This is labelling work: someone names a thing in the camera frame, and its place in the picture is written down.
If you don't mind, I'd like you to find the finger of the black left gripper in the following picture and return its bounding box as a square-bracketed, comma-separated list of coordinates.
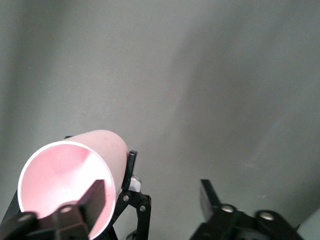
[0, 189, 22, 225]
[109, 150, 152, 240]

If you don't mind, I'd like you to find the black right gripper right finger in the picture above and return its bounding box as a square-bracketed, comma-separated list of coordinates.
[191, 178, 304, 240]

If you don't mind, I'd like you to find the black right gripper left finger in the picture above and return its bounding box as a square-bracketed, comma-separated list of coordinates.
[0, 179, 108, 240]

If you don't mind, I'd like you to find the pink plastic cup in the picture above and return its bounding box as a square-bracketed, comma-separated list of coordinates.
[17, 129, 129, 240]

